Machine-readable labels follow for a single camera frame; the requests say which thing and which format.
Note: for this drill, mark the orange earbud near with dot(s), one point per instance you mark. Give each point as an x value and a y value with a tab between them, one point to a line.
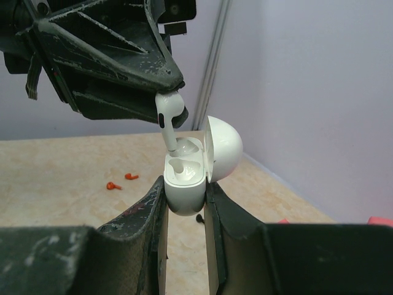
112	186

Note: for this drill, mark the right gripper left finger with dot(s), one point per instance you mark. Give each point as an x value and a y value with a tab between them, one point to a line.
126	255

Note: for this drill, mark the orange earbud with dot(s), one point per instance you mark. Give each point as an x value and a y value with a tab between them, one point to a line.
129	176
112	186

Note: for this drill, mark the white earbud charging case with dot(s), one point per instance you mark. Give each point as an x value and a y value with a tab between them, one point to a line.
194	164

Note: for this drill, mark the orange earbud far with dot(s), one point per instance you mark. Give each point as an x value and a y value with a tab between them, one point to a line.
129	176

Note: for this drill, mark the left aluminium frame post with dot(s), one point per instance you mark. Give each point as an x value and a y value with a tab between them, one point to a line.
210	68

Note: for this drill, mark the black earbud near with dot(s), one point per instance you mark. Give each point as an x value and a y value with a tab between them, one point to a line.
199	219

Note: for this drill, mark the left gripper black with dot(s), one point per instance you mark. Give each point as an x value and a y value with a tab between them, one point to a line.
81	44

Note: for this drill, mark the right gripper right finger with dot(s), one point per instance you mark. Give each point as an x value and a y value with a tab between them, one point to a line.
247	256

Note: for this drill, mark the white earbud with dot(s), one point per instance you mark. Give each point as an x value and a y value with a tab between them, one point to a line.
169	106

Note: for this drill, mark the crumpled pink printed cloth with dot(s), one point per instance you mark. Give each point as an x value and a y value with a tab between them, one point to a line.
372	222

